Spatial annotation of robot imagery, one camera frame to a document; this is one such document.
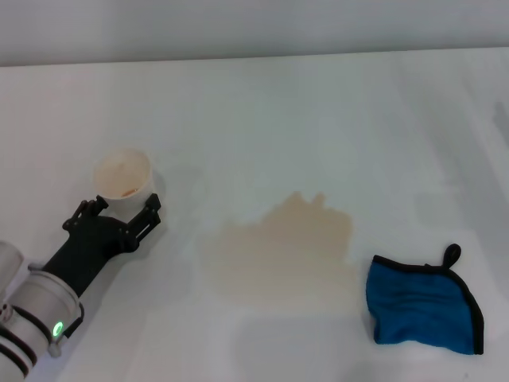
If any white paper cup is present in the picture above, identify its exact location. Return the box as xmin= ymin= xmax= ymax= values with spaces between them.
xmin=92 ymin=147 xmax=154 ymax=224

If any blue rag with black trim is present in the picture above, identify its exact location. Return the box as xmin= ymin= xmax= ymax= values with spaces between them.
xmin=364 ymin=243 xmax=486 ymax=356

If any brown water stain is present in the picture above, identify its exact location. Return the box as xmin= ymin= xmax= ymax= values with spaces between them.
xmin=200 ymin=189 xmax=361 ymax=303

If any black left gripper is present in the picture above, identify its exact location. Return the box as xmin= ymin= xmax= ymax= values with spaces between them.
xmin=41 ymin=193 xmax=162 ymax=298

